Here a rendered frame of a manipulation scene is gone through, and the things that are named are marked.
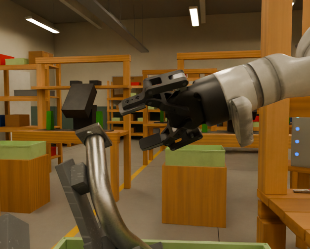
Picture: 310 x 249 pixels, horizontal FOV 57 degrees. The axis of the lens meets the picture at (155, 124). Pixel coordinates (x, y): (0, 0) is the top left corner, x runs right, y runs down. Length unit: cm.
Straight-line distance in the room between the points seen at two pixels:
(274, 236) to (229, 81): 98
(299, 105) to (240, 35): 1002
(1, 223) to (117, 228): 18
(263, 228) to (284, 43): 74
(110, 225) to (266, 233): 97
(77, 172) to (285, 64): 33
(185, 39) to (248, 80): 1086
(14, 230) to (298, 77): 38
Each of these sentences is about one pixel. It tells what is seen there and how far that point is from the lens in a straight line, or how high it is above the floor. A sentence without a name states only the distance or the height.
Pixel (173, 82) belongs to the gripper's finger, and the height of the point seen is 126.
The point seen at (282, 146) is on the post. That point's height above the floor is 107.
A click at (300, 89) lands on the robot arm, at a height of 125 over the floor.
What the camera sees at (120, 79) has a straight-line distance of 1148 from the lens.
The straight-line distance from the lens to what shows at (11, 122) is 617.
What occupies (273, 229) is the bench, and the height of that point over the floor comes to 74.
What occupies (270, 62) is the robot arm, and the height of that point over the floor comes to 129.
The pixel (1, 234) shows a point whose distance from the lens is 28.
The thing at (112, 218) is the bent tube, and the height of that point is 108.
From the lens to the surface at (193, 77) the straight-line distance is 798.
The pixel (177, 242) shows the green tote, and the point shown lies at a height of 96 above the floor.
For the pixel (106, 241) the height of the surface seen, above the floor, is 103.
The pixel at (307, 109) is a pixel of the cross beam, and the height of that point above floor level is 122.
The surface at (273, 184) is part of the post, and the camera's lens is 126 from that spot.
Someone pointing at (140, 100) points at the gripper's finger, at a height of 124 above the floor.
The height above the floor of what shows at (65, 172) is 114.
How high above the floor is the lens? 123
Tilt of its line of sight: 3 degrees down
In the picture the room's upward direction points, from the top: straight up
